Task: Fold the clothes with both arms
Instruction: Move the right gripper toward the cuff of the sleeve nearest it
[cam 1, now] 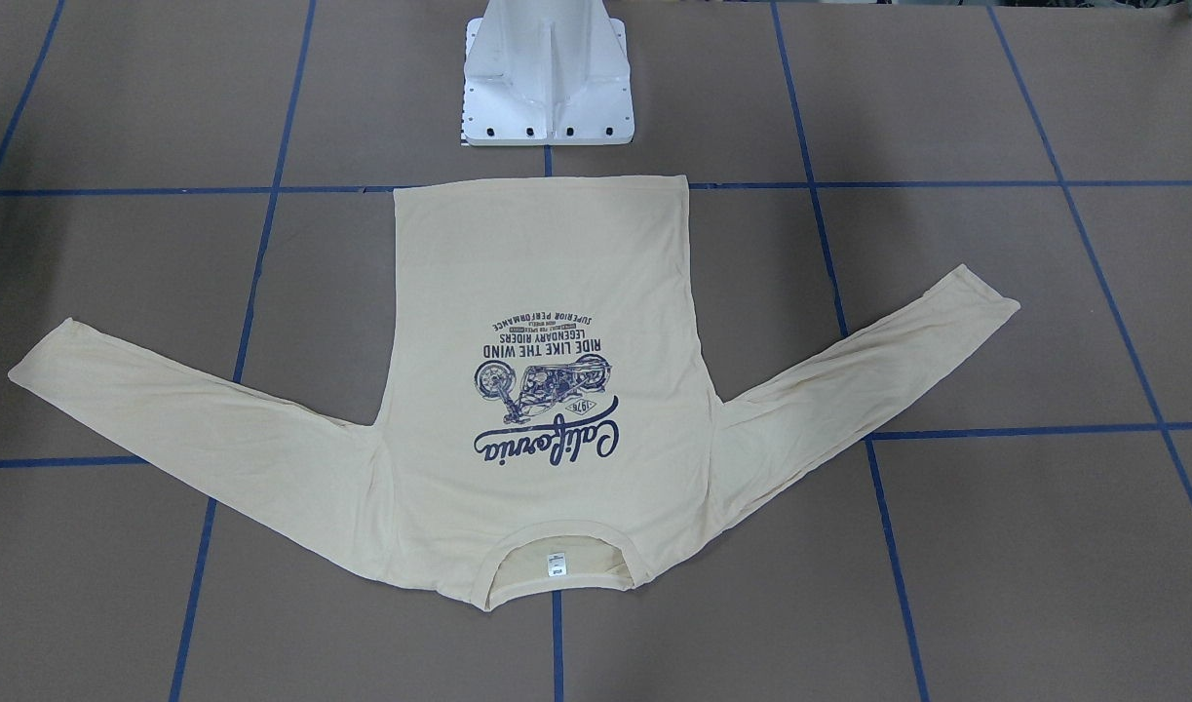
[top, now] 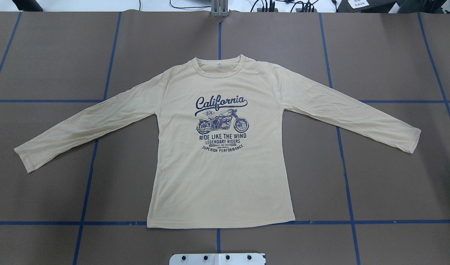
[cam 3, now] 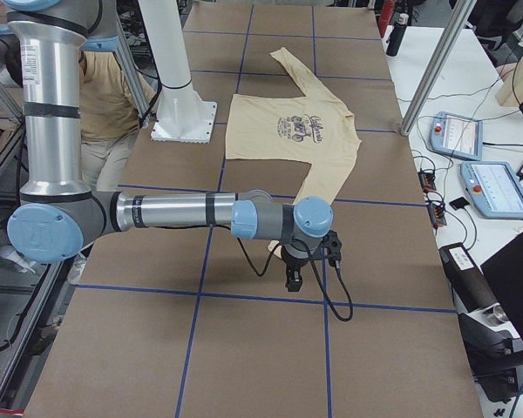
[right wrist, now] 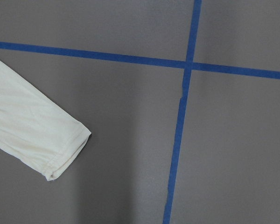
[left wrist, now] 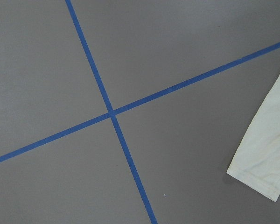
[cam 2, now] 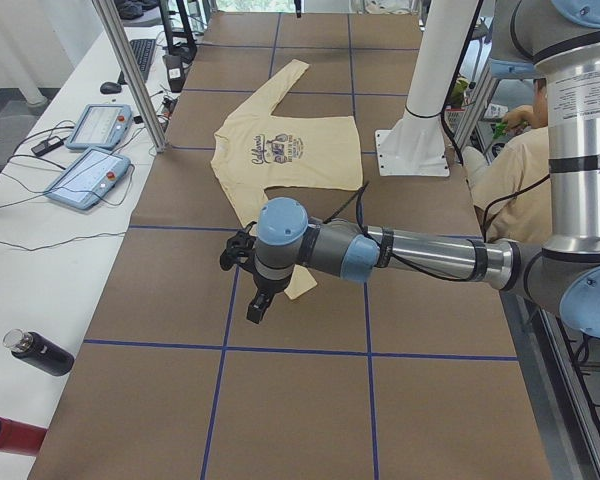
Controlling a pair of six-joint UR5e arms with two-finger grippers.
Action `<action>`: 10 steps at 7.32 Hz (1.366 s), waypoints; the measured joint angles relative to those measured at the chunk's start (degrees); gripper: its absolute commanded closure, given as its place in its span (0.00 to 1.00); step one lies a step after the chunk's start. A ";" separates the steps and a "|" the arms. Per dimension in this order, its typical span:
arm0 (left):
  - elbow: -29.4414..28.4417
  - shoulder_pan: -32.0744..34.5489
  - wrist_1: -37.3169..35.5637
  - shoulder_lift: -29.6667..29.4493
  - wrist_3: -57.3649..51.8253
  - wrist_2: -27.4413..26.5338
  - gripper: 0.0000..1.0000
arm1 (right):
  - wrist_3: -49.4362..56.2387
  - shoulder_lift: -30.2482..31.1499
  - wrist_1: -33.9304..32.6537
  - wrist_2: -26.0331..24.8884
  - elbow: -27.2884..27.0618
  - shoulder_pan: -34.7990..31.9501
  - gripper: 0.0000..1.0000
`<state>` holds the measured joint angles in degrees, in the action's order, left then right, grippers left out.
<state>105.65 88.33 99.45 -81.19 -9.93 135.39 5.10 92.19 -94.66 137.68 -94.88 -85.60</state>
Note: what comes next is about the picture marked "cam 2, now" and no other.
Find person in beige shirt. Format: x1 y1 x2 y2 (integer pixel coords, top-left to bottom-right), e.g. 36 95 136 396
462 78 552 244

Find aluminium frame post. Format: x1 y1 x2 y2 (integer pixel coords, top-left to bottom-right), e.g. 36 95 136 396
91 0 167 153

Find black water bottle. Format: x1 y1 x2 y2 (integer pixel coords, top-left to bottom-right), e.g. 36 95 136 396
3 329 74 377

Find blue teach pendant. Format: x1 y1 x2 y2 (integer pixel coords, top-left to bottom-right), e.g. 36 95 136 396
44 147 131 211
64 103 133 151

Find black box with label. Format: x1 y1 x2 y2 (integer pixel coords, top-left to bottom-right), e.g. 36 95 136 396
163 54 186 93

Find cream long-sleeve printed shirt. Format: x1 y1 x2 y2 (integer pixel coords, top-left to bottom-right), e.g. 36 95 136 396
210 58 365 301

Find black keyboard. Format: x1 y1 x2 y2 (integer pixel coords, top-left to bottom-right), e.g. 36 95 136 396
129 39 156 81

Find far blue teach pendant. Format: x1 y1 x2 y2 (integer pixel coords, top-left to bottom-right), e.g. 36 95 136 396
64 103 133 151

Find red cylinder bottle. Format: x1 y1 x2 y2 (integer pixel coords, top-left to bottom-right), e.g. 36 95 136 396
0 417 47 456

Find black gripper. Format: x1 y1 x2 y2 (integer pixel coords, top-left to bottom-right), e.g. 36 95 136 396
246 267 293 322

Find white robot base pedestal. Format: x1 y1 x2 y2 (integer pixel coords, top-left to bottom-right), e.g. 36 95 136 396
375 0 482 177

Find small black adapter box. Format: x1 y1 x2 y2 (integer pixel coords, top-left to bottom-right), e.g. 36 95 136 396
31 137 64 157

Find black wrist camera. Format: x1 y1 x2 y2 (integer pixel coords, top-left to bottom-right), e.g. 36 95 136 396
219 229 256 273

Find near blue teach pendant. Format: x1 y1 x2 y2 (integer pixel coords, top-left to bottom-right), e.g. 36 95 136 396
44 147 131 211

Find black computer mouse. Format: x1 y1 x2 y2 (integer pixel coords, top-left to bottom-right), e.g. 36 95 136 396
99 82 122 95

